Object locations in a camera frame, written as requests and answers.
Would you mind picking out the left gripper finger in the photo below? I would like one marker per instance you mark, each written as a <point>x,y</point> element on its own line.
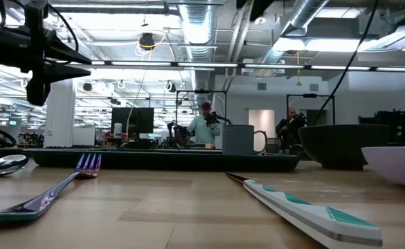
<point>63,48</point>
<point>63,72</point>

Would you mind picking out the teal and white knife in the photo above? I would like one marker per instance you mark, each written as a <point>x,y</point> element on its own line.
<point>309,218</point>

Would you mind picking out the dark green bowl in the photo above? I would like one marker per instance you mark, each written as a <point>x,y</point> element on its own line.
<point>340,145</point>

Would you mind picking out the lavender grey plate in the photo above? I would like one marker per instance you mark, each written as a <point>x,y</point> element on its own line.
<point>399,166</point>

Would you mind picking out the black background robot arm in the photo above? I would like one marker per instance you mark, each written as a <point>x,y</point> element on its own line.
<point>179,133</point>

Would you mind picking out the dark green serving tray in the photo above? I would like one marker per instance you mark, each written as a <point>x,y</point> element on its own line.
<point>153,162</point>

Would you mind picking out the white square pillar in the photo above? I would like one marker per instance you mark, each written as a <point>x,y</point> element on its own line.
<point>60,121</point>

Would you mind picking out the white cabinet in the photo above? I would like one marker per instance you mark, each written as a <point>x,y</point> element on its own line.
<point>83,136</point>

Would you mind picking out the green exit sign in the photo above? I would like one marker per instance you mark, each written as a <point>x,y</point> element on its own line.
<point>13,122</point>

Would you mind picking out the white wipes canister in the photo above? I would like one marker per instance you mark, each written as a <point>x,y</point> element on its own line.
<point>117,130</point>

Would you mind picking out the black ceiling-mounted device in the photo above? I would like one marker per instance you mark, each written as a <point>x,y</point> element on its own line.
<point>146,41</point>

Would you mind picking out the black computer monitor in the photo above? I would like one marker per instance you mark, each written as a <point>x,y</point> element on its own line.
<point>133,121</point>

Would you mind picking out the person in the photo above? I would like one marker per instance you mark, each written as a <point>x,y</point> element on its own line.
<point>202,133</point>
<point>285,133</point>

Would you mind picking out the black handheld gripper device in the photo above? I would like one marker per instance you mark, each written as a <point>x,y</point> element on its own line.
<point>210,119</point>

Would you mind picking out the black overhead light bar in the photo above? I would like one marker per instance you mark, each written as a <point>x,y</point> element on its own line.
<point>240,65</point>

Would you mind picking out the grey ceramic mug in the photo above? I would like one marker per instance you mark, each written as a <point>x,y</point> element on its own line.
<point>238,140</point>

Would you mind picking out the black dome-shaped object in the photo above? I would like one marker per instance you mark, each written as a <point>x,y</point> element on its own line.
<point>296,149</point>

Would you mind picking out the black equipment cabinet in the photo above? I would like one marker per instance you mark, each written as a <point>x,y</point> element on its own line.
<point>403,126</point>

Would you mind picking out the black table border rail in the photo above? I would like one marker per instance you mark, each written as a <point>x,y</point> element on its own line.
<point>1,152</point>

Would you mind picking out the wide silver ventilation duct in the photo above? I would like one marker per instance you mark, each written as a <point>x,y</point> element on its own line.
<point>198,27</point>

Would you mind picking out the black metal rig frame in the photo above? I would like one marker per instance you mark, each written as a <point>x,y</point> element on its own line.
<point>202,91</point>
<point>309,95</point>

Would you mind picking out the slanted silver ventilation duct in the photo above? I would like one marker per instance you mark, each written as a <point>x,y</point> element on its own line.
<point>306,14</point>

